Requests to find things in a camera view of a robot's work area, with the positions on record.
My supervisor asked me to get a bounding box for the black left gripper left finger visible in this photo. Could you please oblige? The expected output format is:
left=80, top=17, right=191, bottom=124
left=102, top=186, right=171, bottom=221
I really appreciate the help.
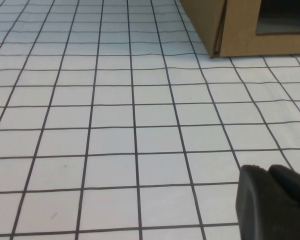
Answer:
left=234, top=164, right=300, bottom=240

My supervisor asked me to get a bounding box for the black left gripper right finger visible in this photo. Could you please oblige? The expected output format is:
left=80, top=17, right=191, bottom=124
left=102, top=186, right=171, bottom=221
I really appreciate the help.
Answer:
left=268, top=164, right=300, bottom=213

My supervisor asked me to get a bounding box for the brown windowed shoe box, small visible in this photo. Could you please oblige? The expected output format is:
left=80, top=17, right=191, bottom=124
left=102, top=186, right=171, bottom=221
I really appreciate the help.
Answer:
left=179, top=0, right=300, bottom=59

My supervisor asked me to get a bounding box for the white grid-pattern tablecloth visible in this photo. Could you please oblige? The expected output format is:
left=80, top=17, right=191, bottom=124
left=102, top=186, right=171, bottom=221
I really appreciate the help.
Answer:
left=0, top=0, right=300, bottom=240

